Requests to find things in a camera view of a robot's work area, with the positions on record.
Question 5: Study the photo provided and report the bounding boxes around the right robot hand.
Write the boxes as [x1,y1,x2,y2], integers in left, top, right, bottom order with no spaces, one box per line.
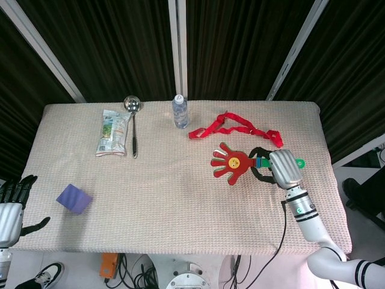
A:
[248,146,303,190]

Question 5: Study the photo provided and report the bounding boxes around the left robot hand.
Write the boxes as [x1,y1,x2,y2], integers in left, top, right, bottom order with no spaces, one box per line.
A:
[0,174,51,249]

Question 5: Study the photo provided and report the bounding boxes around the red hand clapper toy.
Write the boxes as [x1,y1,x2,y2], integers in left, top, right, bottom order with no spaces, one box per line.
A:
[209,142,306,187]

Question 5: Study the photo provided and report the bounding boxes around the grey round robot base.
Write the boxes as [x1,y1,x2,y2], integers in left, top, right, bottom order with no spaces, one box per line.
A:
[165,261,211,289]

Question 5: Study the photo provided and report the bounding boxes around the orange box device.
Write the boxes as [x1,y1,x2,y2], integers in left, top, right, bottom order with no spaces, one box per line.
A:
[99,253,119,279]

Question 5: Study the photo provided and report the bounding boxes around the purple cube block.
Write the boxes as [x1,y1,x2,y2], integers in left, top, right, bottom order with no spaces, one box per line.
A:
[56,184,94,215]

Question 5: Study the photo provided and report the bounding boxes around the black white sneaker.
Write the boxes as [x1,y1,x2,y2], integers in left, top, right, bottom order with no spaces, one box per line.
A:
[34,262,66,288]

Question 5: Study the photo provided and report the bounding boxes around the clear plastic water bottle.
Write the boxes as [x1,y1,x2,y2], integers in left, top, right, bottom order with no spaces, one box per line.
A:
[171,93,189,130]

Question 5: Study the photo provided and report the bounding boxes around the beige woven tablecloth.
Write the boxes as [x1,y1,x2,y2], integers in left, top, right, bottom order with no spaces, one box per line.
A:
[11,99,353,256]

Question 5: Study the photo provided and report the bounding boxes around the white green snack bag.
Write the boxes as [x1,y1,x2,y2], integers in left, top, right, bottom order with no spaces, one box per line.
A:
[95,109,132,158]

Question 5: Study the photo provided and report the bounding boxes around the stainless steel ladle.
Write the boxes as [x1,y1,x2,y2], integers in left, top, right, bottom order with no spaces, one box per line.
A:
[123,95,143,160]

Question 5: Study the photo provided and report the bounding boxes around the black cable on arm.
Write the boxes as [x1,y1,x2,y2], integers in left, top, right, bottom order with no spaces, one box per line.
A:
[262,200,288,289]

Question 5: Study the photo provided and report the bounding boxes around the red ribbon strap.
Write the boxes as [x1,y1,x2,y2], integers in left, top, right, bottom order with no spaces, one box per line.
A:
[188,111,284,149]

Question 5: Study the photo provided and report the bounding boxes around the white metal frame post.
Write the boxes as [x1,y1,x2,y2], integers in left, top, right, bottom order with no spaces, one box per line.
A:
[167,0,188,100]
[0,0,87,104]
[265,0,330,101]

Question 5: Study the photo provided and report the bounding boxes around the black floor cables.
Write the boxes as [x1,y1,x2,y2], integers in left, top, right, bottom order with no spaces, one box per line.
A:
[103,253,160,289]

